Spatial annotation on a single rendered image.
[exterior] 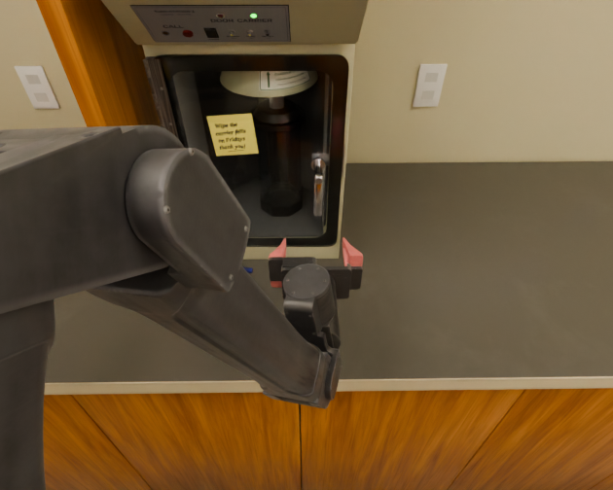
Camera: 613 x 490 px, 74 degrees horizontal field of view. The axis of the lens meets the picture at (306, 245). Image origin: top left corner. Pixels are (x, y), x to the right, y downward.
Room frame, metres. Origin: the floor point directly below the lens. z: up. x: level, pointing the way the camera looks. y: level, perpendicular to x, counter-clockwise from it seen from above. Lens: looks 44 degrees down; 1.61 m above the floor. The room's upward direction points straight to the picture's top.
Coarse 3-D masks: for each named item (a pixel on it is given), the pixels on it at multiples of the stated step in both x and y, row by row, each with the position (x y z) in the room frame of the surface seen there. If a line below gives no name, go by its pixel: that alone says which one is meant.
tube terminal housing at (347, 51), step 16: (144, 48) 0.65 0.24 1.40; (160, 48) 0.65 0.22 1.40; (176, 48) 0.65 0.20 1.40; (192, 48) 0.65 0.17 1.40; (208, 48) 0.65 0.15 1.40; (224, 48) 0.65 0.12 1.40; (240, 48) 0.65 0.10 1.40; (256, 48) 0.65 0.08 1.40; (272, 48) 0.65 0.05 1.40; (288, 48) 0.65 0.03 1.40; (304, 48) 0.65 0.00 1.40; (320, 48) 0.65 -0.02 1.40; (336, 48) 0.65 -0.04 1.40; (352, 48) 0.65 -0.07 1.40; (352, 64) 0.65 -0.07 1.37; (256, 256) 0.65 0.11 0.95; (288, 256) 0.65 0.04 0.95; (304, 256) 0.65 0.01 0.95; (320, 256) 0.65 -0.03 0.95; (336, 256) 0.65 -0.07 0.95
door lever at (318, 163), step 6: (312, 162) 0.64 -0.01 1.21; (318, 162) 0.64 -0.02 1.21; (324, 162) 0.64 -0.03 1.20; (312, 168) 0.64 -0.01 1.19; (318, 168) 0.62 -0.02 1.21; (318, 174) 0.60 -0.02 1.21; (318, 180) 0.59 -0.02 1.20; (318, 186) 0.59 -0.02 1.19; (318, 192) 0.59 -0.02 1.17; (318, 198) 0.59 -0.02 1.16; (318, 204) 0.59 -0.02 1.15; (318, 210) 0.59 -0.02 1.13
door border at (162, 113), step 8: (152, 64) 0.64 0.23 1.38; (160, 64) 0.64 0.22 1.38; (152, 72) 0.64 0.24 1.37; (160, 72) 0.64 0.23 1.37; (152, 80) 0.64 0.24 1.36; (160, 80) 0.64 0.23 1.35; (152, 88) 0.63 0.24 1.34; (160, 88) 0.64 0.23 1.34; (160, 96) 0.64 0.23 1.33; (168, 96) 0.64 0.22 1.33; (160, 104) 0.64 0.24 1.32; (168, 104) 0.64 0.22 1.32; (160, 112) 0.63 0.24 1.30; (168, 112) 0.64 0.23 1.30; (160, 120) 0.63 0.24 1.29; (168, 120) 0.64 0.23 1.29; (168, 128) 0.64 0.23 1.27; (176, 136) 0.64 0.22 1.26
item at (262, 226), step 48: (192, 96) 0.64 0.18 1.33; (240, 96) 0.64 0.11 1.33; (288, 96) 0.64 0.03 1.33; (336, 96) 0.64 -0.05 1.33; (192, 144) 0.64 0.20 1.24; (288, 144) 0.64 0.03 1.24; (336, 144) 0.64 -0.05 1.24; (240, 192) 0.64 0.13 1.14; (288, 192) 0.64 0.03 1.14; (336, 192) 0.64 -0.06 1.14; (288, 240) 0.64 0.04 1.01; (336, 240) 0.64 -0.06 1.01
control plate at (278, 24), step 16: (144, 16) 0.57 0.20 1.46; (160, 16) 0.57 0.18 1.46; (176, 16) 0.57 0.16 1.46; (192, 16) 0.57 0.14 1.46; (208, 16) 0.57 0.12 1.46; (240, 16) 0.57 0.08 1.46; (272, 16) 0.57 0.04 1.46; (288, 16) 0.57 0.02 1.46; (160, 32) 0.60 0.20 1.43; (176, 32) 0.60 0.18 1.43; (224, 32) 0.60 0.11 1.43; (240, 32) 0.60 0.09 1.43; (256, 32) 0.60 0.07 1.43; (272, 32) 0.60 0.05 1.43; (288, 32) 0.60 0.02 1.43
